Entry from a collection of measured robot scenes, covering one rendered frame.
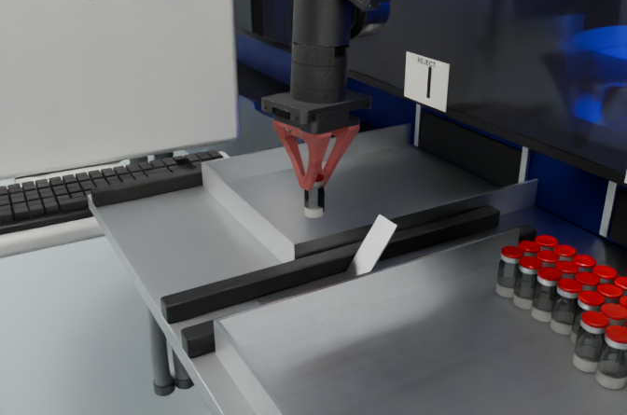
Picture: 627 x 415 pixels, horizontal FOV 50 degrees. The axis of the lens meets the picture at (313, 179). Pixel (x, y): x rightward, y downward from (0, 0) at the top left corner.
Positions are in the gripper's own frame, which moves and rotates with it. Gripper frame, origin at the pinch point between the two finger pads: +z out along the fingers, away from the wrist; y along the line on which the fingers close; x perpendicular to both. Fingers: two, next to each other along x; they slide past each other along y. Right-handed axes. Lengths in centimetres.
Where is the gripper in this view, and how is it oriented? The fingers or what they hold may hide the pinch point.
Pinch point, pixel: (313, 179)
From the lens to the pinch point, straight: 71.3
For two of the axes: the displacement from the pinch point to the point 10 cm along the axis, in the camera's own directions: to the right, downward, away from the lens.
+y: 7.1, -2.2, 6.7
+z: -0.5, 9.3, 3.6
